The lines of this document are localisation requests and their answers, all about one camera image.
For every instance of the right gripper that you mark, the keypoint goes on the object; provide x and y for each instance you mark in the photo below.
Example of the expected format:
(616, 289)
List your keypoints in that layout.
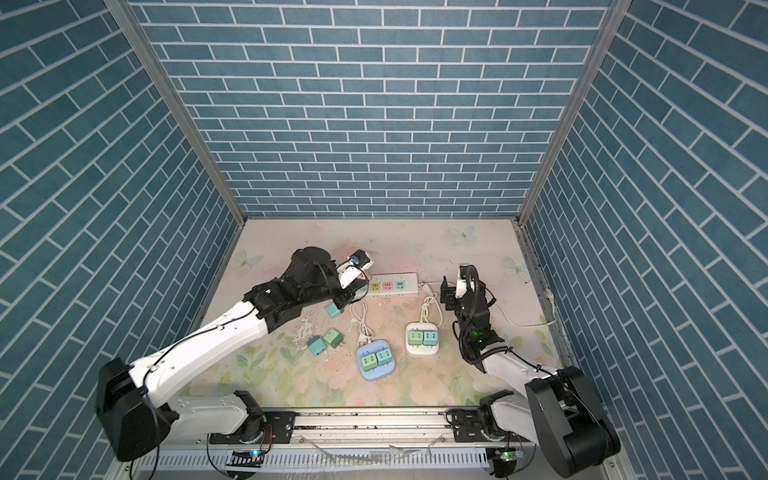
(449, 296)

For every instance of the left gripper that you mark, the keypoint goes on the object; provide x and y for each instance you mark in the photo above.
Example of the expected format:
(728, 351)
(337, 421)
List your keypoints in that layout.
(348, 292)

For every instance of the long white power strip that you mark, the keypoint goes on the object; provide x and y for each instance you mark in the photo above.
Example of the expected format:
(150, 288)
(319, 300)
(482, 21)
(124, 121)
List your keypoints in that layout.
(391, 284)

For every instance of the green USB charger plug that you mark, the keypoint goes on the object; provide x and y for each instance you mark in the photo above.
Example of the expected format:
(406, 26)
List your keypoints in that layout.
(415, 338)
(384, 357)
(333, 338)

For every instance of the blue square power socket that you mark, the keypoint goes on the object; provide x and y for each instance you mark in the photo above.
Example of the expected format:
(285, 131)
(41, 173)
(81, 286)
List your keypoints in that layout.
(380, 371)

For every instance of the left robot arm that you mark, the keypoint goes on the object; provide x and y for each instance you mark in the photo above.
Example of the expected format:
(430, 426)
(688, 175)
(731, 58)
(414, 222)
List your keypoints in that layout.
(136, 401)

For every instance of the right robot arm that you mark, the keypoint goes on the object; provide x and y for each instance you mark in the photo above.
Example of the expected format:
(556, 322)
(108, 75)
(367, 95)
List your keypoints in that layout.
(557, 409)

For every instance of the white square power socket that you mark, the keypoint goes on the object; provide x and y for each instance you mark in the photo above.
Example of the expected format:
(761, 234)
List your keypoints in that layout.
(421, 351)

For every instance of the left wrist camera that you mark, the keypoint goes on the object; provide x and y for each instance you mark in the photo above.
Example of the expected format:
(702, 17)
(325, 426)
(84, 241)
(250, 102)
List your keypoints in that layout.
(360, 259)

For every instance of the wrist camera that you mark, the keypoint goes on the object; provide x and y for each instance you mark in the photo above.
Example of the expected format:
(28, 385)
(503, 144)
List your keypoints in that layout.
(360, 259)
(461, 282)

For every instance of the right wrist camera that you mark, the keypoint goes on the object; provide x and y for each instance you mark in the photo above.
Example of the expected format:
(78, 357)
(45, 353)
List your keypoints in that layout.
(461, 282)

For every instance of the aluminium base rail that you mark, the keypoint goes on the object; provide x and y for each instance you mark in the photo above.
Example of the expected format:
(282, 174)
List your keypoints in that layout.
(386, 443)

